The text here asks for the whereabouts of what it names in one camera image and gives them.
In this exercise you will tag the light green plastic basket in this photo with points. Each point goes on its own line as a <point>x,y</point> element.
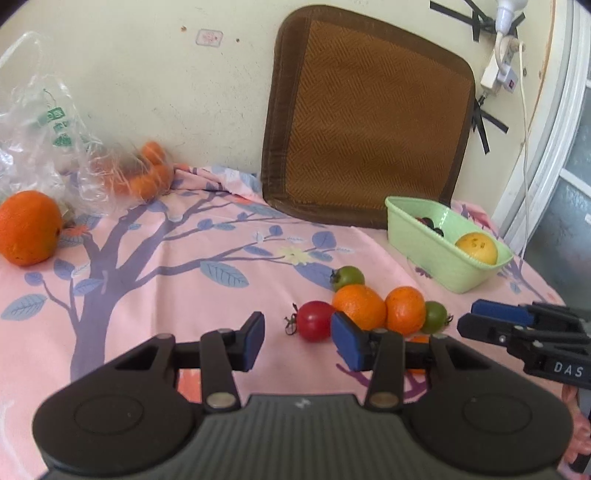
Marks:
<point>429,258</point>

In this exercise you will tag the white power strip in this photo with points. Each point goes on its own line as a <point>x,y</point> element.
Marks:
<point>498,64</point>

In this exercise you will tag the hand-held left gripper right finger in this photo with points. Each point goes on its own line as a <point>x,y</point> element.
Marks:
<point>345,344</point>

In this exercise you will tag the brown woven seat cushion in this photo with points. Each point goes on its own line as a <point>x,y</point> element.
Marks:
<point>369,115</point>

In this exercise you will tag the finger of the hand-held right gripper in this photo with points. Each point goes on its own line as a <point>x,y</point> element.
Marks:
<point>485,328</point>
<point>501,311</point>

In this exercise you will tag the pink tree-print tablecloth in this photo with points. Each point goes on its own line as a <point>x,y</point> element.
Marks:
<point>184,258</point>

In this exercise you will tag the red tomato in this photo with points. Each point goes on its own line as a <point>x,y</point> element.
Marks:
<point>315,321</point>

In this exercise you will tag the yellow round fruit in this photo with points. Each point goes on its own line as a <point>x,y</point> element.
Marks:
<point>478,249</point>

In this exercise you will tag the pink wall sticker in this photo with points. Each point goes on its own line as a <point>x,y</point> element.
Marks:
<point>209,38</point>

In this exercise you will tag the white light bulb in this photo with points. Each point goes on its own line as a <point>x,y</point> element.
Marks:
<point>508,11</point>

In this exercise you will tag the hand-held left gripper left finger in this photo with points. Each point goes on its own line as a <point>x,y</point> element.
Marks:
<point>254,342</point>

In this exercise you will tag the black tape cross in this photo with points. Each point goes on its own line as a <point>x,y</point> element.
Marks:
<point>485,122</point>
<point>475,16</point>

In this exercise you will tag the green tomato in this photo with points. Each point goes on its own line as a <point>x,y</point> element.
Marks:
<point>349,277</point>
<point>436,316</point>

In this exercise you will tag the orange tangerine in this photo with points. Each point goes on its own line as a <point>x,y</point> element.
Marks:
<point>360,304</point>
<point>405,309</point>
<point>147,183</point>
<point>153,152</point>
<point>111,177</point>

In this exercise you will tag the large orange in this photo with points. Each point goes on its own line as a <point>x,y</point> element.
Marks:
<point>28,228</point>

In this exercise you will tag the clear plastic bag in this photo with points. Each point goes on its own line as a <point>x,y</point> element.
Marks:
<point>41,134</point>

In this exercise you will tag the person's right hand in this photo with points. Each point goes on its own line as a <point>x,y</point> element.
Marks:
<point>582,431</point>

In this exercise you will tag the dark round fruit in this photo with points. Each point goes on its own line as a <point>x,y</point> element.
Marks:
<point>438,232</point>
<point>429,223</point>

